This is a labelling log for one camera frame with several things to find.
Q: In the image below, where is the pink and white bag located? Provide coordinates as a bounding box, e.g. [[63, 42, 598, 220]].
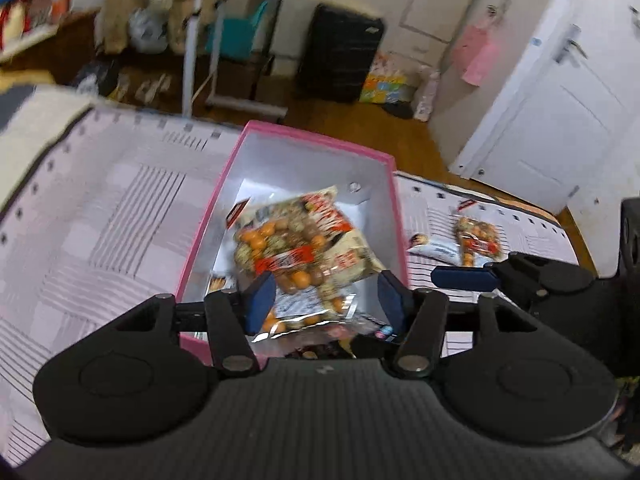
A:
[[412, 67, 443, 122]]

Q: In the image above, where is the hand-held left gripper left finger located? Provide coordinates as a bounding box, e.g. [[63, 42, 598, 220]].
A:
[[117, 270, 277, 375]]

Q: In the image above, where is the white panelled door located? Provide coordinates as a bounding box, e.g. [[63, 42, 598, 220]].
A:
[[447, 0, 640, 211]]

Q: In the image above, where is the mixed coated peanuts bag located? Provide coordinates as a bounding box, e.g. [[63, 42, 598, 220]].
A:
[[225, 197, 358, 343]]

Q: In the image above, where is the silver door handle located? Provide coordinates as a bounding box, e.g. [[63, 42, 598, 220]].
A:
[[555, 25, 588, 63]]

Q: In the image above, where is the white wardrobe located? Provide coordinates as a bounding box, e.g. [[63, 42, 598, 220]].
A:
[[285, 0, 501, 126]]

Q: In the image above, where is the cluttered shelf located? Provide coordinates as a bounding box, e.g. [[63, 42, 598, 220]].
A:
[[0, 0, 76, 61]]

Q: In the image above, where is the colourful printed box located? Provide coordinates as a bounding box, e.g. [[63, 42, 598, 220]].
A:
[[362, 55, 416, 106]]

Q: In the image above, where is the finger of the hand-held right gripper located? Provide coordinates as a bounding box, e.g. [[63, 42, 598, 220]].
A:
[[431, 251, 598, 313]]

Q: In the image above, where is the black suitcase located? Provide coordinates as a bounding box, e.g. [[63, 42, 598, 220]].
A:
[[295, 4, 386, 105]]

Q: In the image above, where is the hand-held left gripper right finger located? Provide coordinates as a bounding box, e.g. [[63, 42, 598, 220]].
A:
[[376, 269, 538, 380]]

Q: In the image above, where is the beige snack bag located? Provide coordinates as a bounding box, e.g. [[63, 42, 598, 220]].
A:
[[250, 185, 386, 301]]

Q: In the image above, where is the black snack packet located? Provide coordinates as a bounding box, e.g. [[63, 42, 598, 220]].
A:
[[285, 327, 357, 361]]

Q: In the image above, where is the brown paper bag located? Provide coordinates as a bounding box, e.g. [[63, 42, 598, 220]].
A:
[[102, 0, 131, 56]]

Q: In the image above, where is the pink cardboard box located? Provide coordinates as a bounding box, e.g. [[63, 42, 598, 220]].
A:
[[175, 120, 412, 366]]

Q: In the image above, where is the white snack packet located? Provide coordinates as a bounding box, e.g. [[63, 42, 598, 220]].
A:
[[406, 232, 461, 265]]

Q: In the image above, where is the white and green bag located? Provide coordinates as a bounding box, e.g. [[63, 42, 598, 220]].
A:
[[127, 7, 168, 53]]

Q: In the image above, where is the orange coated peanuts bag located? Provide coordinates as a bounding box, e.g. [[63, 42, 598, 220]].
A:
[[452, 200, 503, 268]]

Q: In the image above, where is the white-legged folding table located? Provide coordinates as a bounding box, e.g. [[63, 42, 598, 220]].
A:
[[177, 0, 381, 121]]

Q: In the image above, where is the teal plastic stool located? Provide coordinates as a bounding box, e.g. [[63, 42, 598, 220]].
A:
[[207, 0, 273, 63]]

